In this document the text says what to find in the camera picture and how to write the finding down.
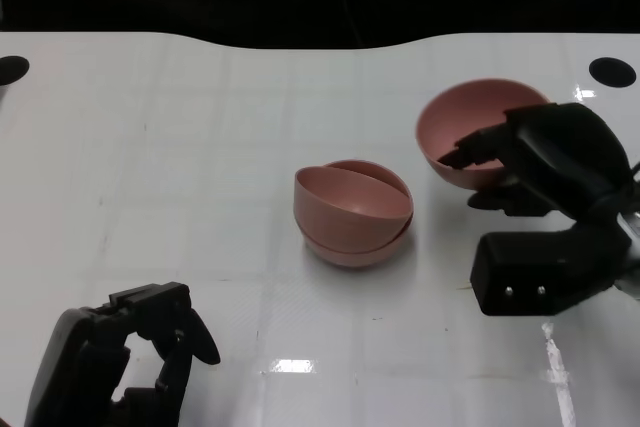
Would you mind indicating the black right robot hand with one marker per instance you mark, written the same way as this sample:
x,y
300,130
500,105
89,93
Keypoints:
x,y
565,157

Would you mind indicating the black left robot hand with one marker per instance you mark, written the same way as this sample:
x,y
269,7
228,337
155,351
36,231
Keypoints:
x,y
75,357

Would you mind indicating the black round table grommet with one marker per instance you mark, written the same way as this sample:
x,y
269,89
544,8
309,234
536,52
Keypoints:
x,y
612,73
11,70

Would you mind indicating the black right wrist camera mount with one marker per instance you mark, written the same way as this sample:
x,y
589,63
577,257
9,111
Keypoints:
x,y
530,267

